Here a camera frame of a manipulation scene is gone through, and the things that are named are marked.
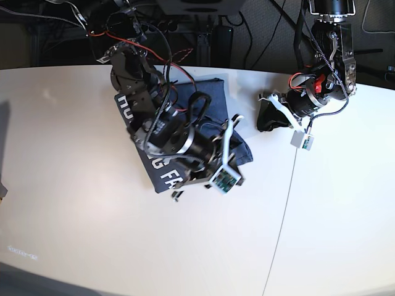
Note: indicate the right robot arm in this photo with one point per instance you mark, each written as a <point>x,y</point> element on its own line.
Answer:
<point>158,126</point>

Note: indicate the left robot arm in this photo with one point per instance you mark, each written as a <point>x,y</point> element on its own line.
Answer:
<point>327,69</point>

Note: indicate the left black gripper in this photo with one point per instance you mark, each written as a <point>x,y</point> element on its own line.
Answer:
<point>300,104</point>

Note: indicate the black camera tripod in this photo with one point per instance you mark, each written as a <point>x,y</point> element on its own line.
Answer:
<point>368,57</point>

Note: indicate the aluminium table frame post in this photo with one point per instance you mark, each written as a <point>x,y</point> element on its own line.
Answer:
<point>202,30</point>

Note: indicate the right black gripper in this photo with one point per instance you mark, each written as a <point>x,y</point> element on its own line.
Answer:
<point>198,154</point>

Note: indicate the black power adapter brick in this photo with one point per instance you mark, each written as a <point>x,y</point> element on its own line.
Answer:
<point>222,40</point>

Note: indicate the grey box under table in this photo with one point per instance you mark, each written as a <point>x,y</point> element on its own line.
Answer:
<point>200,7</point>

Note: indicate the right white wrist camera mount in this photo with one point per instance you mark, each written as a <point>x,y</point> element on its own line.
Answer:
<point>221,172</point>

